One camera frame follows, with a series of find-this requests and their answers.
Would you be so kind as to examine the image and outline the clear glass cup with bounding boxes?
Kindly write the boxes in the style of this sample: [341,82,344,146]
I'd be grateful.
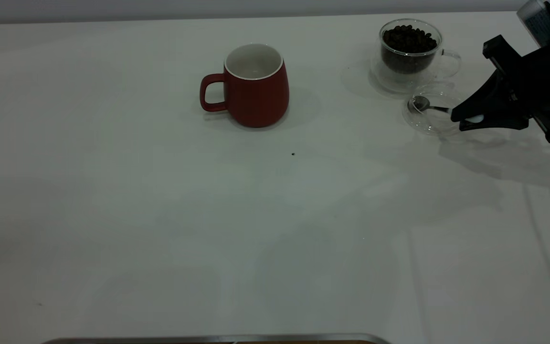
[370,19,462,94]

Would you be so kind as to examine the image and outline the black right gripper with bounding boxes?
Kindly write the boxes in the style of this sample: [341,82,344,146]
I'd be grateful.
[451,35,550,143]

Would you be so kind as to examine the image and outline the metal spoon pale blue handle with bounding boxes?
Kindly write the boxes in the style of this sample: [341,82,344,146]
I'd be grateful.
[412,96,485,126]

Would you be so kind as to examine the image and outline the red ceramic mug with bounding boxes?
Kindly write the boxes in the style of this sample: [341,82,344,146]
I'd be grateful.
[200,43,290,129]

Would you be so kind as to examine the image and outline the dark coffee beans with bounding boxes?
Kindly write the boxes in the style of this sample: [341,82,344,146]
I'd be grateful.
[381,25,438,75]

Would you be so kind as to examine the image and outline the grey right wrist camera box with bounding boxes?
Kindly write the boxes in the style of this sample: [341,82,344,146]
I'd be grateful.
[517,0,550,47]

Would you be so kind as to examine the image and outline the small clear glass dish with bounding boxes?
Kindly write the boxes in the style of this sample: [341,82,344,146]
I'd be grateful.
[402,85,466,137]

